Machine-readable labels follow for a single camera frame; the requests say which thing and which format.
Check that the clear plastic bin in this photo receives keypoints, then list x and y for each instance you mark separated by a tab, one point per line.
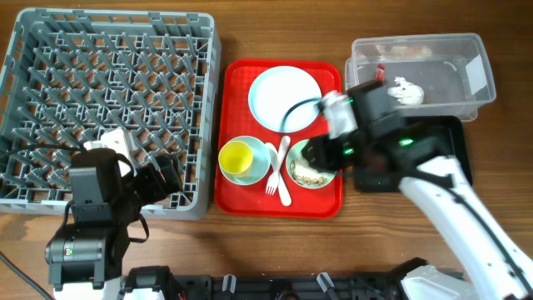
452	69

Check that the grey dishwasher rack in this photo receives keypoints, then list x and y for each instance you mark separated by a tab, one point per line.
69	76

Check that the black plastic tray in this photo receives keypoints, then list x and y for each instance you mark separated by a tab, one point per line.
458	137

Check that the rice and food scraps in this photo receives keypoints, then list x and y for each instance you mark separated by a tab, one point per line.
305	175

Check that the red snack wrapper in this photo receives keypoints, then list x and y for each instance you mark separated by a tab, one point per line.
380	72

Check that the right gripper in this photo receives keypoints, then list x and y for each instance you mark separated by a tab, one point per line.
329	157

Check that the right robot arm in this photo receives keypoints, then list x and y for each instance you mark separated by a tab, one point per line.
370	141

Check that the yellow plastic cup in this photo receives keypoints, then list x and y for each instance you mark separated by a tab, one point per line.
236	158

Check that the red plastic tray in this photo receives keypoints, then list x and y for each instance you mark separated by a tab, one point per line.
237	120

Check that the white plastic fork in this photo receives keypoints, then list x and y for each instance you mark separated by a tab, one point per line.
277	156

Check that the crumpled white tissue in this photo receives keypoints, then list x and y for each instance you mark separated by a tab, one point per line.
406	93

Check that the large light blue plate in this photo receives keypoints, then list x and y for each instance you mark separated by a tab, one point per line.
282	99

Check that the small light blue plate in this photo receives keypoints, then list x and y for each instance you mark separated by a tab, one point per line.
260	163

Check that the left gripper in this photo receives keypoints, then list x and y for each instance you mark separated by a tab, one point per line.
157	191

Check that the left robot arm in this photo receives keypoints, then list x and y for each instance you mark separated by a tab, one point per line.
108	193

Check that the white plastic spoon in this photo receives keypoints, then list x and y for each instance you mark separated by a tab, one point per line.
282	189

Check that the light green bowl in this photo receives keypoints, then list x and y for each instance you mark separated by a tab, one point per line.
295	153

